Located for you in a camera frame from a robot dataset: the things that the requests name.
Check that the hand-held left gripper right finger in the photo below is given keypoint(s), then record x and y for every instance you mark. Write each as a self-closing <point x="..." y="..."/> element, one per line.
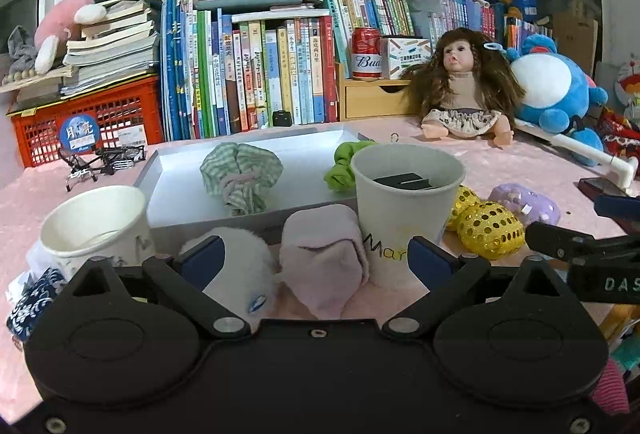
<point x="427" y="260"/>

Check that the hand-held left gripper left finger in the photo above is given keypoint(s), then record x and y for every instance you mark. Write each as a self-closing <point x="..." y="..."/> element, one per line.
<point x="205" y="259"/>

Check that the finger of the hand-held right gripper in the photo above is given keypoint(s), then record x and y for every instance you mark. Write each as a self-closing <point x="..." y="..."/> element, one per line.
<point x="555" y="239"/>
<point x="620" y="206"/>

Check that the white fluffy plush ball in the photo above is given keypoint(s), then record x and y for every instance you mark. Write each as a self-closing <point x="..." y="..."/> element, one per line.
<point x="245" y="264"/>

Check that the purple plush toy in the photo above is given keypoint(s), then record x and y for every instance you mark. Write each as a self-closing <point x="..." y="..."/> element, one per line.
<point x="525" y="204"/>

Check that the white scribbled paper cup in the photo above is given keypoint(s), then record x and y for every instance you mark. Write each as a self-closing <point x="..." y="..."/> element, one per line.
<point x="400" y="214"/>
<point x="95" y="224"/>

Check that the gold sequined pouch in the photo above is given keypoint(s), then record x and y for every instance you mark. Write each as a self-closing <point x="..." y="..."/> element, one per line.
<point x="487" y="226"/>

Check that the white shallow cardboard tray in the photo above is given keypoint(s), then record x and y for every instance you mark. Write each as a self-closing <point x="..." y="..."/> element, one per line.
<point x="175" y="194"/>

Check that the black fabric pouch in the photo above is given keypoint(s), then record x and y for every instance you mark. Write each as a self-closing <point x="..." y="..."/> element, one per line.
<point x="407" y="180"/>

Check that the pink fuzzy sock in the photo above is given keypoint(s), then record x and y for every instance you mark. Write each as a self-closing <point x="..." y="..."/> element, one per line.
<point x="320" y="259"/>

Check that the lime green scrunchie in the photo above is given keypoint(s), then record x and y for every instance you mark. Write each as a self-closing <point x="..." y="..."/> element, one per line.
<point x="340" y="172"/>

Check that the dark red phone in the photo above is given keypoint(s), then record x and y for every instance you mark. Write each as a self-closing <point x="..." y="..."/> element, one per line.
<point x="600" y="188"/>

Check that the white plastic pipe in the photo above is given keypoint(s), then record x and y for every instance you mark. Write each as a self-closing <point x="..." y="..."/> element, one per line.
<point x="590" y="152"/>

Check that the red printed fabric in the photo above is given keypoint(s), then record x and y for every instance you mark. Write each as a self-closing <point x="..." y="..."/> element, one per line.
<point x="620" y="134"/>

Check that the green checked cloth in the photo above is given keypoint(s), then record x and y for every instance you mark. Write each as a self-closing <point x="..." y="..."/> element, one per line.
<point x="240" y="176"/>

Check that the colourful striped fabric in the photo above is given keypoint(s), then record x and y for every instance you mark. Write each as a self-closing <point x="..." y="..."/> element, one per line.
<point x="617" y="374"/>

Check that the blue and white cat toy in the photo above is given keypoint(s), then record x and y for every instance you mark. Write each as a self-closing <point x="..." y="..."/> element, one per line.
<point x="630" y="84"/>

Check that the black-framed glasses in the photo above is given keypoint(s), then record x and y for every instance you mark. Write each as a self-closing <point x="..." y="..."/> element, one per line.
<point x="107" y="159"/>

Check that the blue and white plush toy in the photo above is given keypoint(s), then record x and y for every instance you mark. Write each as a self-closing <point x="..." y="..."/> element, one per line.
<point x="545" y="84"/>

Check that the small black box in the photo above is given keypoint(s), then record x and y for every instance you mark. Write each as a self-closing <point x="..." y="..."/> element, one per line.
<point x="283" y="119"/>

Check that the wooden desktop drawer box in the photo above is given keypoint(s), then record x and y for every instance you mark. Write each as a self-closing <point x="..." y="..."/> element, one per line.
<point x="370" y="99"/>

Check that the brown cardboard box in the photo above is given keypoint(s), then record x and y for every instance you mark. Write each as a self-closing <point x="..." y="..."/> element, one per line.
<point x="575" y="42"/>

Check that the blue patterned bag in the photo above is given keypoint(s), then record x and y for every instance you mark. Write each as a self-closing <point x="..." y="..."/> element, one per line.
<point x="32" y="304"/>

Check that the round blue sticker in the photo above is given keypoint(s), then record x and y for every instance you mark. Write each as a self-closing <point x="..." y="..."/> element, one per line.
<point x="80" y="132"/>

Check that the brown-haired baby doll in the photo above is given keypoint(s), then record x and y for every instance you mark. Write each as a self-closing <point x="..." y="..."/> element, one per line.
<point x="465" y="84"/>

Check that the row of tall upright books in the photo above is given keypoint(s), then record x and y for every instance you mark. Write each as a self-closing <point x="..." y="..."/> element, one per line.
<point x="250" y="74"/>

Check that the small white patterned box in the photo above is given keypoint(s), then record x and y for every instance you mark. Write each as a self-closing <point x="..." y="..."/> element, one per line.
<point x="405" y="57"/>

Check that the red plastic crate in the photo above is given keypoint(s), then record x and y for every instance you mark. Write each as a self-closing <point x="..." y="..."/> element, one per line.
<point x="40" y="134"/>

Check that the red drink can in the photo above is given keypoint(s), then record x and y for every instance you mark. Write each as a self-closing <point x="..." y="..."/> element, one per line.
<point x="366" y="54"/>

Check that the stack of worn flat books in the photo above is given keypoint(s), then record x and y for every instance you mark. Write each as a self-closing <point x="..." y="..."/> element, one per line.
<point x="115" y="49"/>

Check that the row of small upright books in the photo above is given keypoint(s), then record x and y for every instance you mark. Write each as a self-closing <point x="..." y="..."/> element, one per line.
<point x="390" y="14"/>

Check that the teal flat book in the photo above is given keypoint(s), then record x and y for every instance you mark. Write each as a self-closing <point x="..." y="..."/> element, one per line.
<point x="240" y="4"/>

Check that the pink and white plush toy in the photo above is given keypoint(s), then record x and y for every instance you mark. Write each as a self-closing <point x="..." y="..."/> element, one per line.
<point x="55" y="29"/>

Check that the grey plush toy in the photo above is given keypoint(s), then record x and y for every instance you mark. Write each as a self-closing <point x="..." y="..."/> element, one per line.
<point x="20" y="49"/>

